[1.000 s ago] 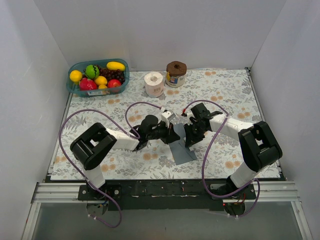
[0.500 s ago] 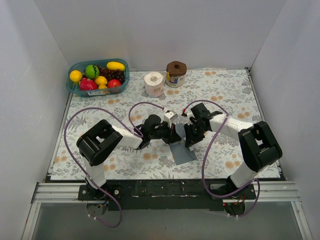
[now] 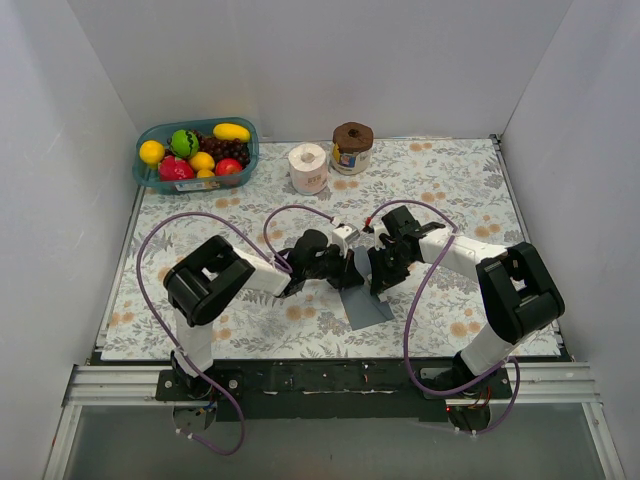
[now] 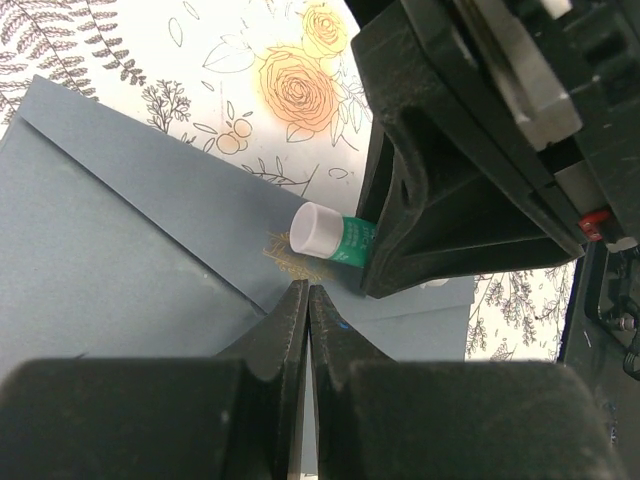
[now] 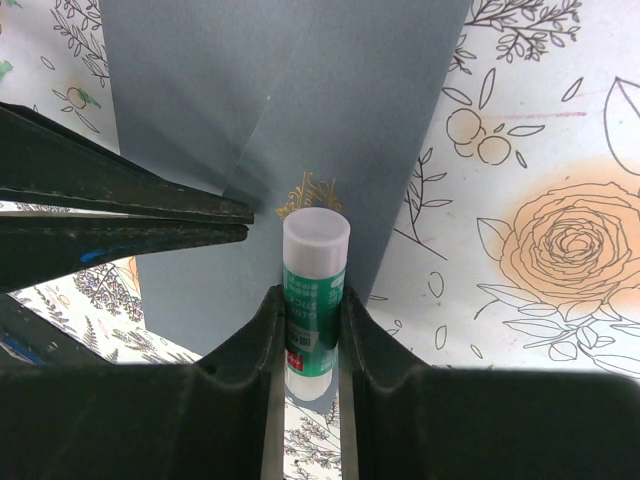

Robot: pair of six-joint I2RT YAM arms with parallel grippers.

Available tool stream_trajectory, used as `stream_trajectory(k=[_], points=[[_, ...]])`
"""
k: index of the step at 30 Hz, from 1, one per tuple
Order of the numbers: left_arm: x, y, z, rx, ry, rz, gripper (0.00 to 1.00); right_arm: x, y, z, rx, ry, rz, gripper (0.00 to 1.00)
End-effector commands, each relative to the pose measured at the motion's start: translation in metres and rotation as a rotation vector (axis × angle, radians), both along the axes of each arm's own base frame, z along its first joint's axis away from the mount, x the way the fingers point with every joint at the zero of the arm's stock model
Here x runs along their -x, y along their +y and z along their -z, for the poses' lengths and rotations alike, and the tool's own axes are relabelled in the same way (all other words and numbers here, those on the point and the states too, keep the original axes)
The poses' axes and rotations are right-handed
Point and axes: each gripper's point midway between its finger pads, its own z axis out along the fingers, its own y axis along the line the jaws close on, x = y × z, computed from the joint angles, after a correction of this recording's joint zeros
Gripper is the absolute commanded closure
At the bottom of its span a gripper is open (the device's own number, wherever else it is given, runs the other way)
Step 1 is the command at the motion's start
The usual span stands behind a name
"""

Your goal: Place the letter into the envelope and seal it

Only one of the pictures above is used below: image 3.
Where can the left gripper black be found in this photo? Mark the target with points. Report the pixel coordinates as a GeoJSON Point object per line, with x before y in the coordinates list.
{"type": "Point", "coordinates": [347, 270]}

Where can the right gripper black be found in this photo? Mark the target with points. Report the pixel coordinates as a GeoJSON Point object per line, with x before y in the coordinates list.
{"type": "Point", "coordinates": [379, 267]}

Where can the grey envelope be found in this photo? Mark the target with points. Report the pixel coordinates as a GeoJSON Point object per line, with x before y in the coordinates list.
{"type": "Point", "coordinates": [362, 308]}

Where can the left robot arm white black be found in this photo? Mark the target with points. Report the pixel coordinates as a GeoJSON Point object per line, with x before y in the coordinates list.
{"type": "Point", "coordinates": [201, 286]}

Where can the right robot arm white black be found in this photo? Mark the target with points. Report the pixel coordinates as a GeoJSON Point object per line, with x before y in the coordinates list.
{"type": "Point", "coordinates": [519, 296]}

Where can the floral table mat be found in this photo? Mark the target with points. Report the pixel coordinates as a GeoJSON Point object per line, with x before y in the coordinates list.
{"type": "Point", "coordinates": [437, 316]}

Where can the brown toilet paper roll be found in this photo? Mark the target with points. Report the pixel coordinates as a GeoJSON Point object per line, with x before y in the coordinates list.
{"type": "Point", "coordinates": [352, 148]}

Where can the white toilet paper roll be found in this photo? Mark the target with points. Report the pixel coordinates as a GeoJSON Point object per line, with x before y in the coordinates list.
{"type": "Point", "coordinates": [308, 168]}

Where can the red apple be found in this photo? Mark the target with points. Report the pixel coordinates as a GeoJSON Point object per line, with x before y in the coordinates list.
{"type": "Point", "coordinates": [228, 166]}

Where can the small yellow fruit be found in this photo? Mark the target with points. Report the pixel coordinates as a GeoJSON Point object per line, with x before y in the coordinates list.
{"type": "Point", "coordinates": [205, 173]}

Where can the dark purple grapes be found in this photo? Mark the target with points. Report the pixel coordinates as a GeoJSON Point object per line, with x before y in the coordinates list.
{"type": "Point", "coordinates": [221, 149]}

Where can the yellow lemon centre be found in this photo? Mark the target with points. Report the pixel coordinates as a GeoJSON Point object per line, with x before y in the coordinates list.
{"type": "Point", "coordinates": [202, 161]}

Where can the yellow lemon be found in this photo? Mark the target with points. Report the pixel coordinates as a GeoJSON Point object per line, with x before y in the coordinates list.
{"type": "Point", "coordinates": [151, 153]}
{"type": "Point", "coordinates": [202, 161]}

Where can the yellow mango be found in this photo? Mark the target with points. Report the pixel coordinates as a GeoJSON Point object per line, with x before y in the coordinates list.
{"type": "Point", "coordinates": [231, 132]}

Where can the pink dragon fruit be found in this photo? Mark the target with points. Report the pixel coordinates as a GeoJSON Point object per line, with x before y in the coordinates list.
{"type": "Point", "coordinates": [173, 168]}

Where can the green watermelon ball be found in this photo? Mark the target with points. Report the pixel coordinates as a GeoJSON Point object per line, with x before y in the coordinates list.
{"type": "Point", "coordinates": [184, 143]}

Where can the teal plastic fruit basket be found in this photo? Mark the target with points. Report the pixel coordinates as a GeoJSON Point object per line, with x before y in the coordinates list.
{"type": "Point", "coordinates": [148, 177]}

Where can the yellow lemon left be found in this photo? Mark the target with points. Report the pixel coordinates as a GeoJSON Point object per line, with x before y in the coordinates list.
{"type": "Point", "coordinates": [151, 153]}

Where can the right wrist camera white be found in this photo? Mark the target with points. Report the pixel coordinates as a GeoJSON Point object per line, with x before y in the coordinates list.
{"type": "Point", "coordinates": [380, 235]}

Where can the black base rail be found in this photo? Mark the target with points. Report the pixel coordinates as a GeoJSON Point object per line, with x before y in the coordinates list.
{"type": "Point", "coordinates": [316, 389]}

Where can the aluminium frame rail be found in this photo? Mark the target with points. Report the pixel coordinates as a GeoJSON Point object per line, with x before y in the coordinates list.
{"type": "Point", "coordinates": [537, 383]}

